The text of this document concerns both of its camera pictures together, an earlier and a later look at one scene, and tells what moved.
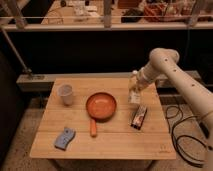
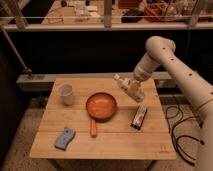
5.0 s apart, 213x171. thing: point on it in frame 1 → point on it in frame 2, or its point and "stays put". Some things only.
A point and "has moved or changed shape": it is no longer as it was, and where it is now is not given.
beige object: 135,86 has moved or changed shape
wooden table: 93,119 stays put
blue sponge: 62,141 stays put
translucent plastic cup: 66,91 stays put
